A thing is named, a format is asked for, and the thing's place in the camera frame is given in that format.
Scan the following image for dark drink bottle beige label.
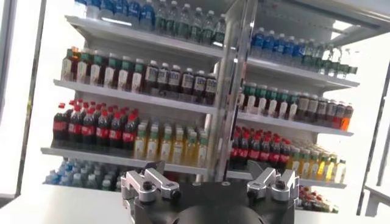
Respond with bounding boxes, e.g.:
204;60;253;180
307;94;320;122
297;93;310;121

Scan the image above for red drink bottle white cap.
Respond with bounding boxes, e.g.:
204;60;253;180
340;103;355;131

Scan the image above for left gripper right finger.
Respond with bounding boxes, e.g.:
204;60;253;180
246;159;300;203

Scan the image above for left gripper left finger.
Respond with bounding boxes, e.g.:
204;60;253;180
120;160;181;204

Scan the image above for reddish tea bottle white label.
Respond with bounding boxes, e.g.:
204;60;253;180
60;48;74;82

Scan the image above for green cap tea bottle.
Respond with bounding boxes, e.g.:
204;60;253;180
245;82;258;114
266;87;278;118
130;58;144;94
76;50;89;85
256;85;268;116
288;91;299;122
277;89;289;120
103;54;117;89
117;56;130;91
90;51;103;87

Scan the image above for thin dark metal post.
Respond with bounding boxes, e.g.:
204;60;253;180
15;0;48;197
356;62;390;217

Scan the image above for dark drink bottle grey label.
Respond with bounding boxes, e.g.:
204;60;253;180
204;72;218;106
325;99;338;126
193;69;207;103
333;102;346;128
168;64;182;98
180;67;194;100
144;60;159;94
316;97;328;124
157;62;171;96

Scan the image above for grey metal shelf unit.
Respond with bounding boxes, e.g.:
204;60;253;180
225;0;390;214
39;0;228;191

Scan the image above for grey metal frame table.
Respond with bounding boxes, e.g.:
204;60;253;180
364;184;390;219

